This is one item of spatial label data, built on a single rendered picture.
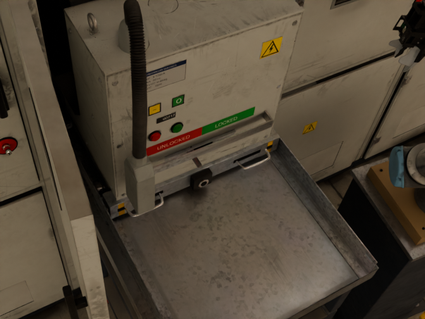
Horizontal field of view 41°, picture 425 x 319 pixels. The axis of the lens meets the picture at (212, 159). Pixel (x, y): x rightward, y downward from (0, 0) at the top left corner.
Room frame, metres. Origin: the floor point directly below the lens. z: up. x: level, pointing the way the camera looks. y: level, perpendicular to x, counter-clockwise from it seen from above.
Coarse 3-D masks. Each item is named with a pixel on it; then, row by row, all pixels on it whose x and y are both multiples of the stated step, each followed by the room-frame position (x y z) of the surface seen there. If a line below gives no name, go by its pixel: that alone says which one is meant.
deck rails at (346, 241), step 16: (80, 160) 0.91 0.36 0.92; (272, 160) 1.05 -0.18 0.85; (288, 160) 1.04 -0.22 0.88; (96, 176) 0.91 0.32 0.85; (288, 176) 1.00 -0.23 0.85; (304, 176) 0.98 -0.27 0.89; (96, 192) 0.81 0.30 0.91; (304, 192) 0.95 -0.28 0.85; (320, 192) 0.92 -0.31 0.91; (320, 208) 0.90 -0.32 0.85; (112, 224) 0.73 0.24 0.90; (320, 224) 0.85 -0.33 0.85; (336, 224) 0.85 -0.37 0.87; (128, 240) 0.72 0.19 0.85; (336, 240) 0.81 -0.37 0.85; (352, 240) 0.79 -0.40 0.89; (128, 256) 0.65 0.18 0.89; (352, 256) 0.77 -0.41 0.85; (144, 272) 0.63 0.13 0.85; (368, 272) 0.72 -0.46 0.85; (144, 288) 0.58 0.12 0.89; (160, 304) 0.55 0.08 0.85
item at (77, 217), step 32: (32, 32) 0.68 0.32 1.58; (32, 64) 0.61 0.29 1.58; (32, 96) 0.66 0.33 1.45; (64, 128) 0.50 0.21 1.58; (64, 160) 0.44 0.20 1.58; (64, 192) 0.39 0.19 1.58; (64, 224) 0.64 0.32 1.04; (96, 256) 0.36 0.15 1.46; (64, 288) 0.38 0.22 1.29; (96, 288) 0.36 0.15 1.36
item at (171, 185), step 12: (276, 144) 1.08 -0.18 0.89; (228, 156) 0.99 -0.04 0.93; (240, 156) 1.00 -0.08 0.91; (252, 156) 1.03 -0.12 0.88; (204, 168) 0.93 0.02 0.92; (216, 168) 0.96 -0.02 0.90; (228, 168) 0.98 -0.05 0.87; (168, 180) 0.88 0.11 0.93; (180, 180) 0.89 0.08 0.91; (108, 192) 0.81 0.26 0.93; (156, 192) 0.84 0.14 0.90; (168, 192) 0.87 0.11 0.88; (108, 204) 0.77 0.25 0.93
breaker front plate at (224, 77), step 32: (256, 32) 1.00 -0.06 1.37; (288, 32) 1.06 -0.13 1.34; (160, 64) 0.86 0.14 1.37; (192, 64) 0.91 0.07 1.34; (224, 64) 0.96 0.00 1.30; (256, 64) 1.01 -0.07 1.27; (288, 64) 1.08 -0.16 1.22; (128, 96) 0.82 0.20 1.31; (160, 96) 0.86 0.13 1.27; (192, 96) 0.91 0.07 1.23; (224, 96) 0.97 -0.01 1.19; (256, 96) 1.03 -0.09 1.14; (128, 128) 0.82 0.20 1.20; (160, 128) 0.86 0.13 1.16; (192, 128) 0.92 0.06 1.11; (224, 128) 0.98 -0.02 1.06; (160, 160) 0.86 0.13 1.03; (192, 160) 0.92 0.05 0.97
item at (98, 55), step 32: (96, 0) 1.01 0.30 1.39; (160, 0) 1.04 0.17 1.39; (192, 0) 1.06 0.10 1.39; (224, 0) 1.07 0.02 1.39; (256, 0) 1.09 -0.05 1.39; (288, 0) 1.11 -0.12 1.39; (160, 32) 0.94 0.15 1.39; (192, 32) 0.95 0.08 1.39; (224, 32) 0.96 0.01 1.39; (96, 64) 0.82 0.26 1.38; (128, 64) 0.83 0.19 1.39; (96, 96) 0.84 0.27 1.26; (96, 128) 0.87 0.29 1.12; (96, 160) 0.89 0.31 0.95
